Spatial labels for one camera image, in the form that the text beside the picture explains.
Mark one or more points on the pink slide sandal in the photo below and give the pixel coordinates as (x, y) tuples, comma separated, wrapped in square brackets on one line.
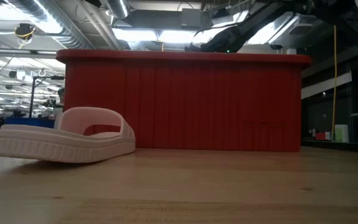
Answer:
[(57, 146)]

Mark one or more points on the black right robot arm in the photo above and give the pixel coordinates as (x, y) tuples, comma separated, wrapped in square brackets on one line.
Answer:
[(259, 21)]

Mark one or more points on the red plastic bin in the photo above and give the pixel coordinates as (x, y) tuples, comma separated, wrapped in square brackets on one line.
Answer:
[(197, 102)]

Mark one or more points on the blue bin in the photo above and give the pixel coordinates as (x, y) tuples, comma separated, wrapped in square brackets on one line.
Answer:
[(30, 122)]

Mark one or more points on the small red box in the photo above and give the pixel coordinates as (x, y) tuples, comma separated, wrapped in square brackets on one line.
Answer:
[(320, 136)]

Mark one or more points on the person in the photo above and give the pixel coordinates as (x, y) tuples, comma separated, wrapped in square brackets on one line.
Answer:
[(61, 92)]

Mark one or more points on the green and white box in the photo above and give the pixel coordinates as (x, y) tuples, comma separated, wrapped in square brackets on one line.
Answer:
[(341, 133)]

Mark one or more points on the black background robot rig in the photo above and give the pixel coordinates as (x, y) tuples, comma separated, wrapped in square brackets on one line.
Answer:
[(33, 93)]

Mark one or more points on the silver ventilation duct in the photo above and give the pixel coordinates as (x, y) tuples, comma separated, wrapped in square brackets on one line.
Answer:
[(54, 21)]

